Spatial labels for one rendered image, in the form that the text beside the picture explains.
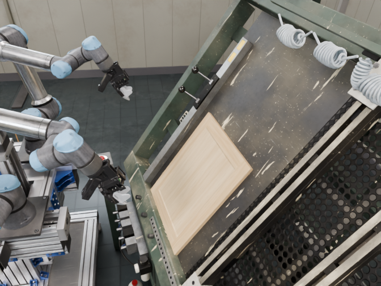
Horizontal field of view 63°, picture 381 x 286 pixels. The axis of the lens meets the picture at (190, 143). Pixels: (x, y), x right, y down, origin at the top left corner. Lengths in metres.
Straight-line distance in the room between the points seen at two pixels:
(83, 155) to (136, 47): 3.87
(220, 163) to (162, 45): 3.55
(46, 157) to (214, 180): 0.72
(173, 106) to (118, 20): 2.94
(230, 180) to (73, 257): 1.44
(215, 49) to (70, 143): 1.08
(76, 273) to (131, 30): 3.34
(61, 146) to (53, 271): 1.55
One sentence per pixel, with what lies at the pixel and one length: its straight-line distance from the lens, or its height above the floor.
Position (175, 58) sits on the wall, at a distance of 4.91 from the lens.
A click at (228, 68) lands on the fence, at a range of 1.59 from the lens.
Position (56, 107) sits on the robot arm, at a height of 1.23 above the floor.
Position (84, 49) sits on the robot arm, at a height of 1.63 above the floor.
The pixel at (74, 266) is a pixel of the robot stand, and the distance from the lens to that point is 2.41.
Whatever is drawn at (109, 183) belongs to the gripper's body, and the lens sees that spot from 1.08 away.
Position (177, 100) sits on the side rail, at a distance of 1.85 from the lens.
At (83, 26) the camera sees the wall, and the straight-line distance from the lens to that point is 4.73.
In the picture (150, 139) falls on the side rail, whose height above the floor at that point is 1.01.
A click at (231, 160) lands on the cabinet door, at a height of 1.31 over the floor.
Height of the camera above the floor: 2.22
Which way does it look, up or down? 39 degrees down
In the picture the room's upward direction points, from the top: 3 degrees clockwise
